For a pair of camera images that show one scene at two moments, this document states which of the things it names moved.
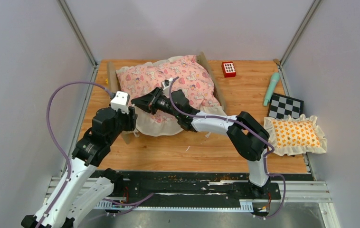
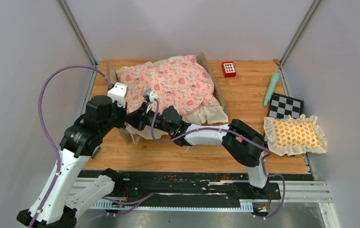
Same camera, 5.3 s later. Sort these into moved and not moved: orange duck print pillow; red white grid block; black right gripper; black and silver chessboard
Moved: black right gripper
Not moved: red white grid block; orange duck print pillow; black and silver chessboard
